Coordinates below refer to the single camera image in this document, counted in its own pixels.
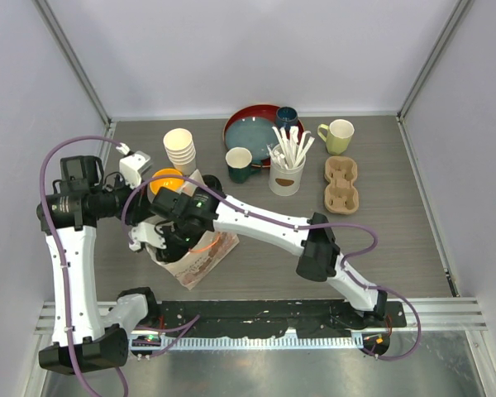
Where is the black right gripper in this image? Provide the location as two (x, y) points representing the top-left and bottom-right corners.
(153, 218), (200, 267)

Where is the brown paper takeout bag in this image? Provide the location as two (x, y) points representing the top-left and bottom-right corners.
(145, 170), (239, 290)

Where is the stack of white paper cups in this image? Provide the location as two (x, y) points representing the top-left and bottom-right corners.
(163, 128), (197, 175)

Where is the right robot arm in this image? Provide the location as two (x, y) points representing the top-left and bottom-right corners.
(150, 186), (387, 327)

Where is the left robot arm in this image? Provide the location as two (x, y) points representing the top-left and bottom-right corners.
(36, 151), (160, 375)

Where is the orange plastic bowl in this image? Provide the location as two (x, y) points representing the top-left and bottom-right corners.
(147, 168), (184, 199)

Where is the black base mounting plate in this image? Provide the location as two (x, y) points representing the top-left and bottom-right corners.
(153, 299), (407, 339)

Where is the dark green ceramic mug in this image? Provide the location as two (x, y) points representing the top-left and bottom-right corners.
(225, 147), (261, 184)

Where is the white straw holder tin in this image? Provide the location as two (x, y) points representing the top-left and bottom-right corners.
(269, 145), (306, 197)

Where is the blue ceramic plate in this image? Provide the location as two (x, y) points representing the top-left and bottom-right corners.
(224, 116), (278, 162)

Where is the red round tray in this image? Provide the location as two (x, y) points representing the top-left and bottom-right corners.
(222, 103), (281, 169)

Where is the dark blue ceramic cup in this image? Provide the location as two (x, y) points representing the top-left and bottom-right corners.
(275, 107), (298, 130)

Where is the light green ceramic mug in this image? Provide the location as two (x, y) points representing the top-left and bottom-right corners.
(317, 119), (355, 155)

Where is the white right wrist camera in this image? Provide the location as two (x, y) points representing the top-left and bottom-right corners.
(128, 222), (166, 252)

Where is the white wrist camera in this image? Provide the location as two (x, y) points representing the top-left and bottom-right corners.
(116, 143), (152, 189)
(128, 222), (166, 252)

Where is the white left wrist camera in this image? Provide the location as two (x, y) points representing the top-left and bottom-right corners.
(116, 143), (152, 189)

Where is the aluminium frame rail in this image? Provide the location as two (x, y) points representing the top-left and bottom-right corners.
(35, 296), (489, 352)

